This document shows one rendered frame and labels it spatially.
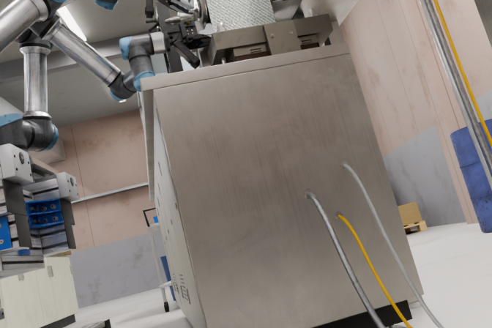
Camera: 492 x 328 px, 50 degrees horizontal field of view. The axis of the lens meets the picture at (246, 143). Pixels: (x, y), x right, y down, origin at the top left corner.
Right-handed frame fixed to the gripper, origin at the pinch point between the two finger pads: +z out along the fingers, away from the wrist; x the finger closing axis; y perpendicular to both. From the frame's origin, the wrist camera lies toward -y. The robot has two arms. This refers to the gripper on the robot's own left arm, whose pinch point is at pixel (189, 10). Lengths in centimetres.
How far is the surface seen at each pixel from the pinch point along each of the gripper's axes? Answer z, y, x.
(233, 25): 17.7, -1.1, -8.4
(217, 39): 17.1, -18.0, -28.1
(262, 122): 41, -38, -34
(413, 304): 122, -60, 4
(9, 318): -62, -180, 338
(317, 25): 44, 3, -28
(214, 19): 11.0, -2.4, -8.4
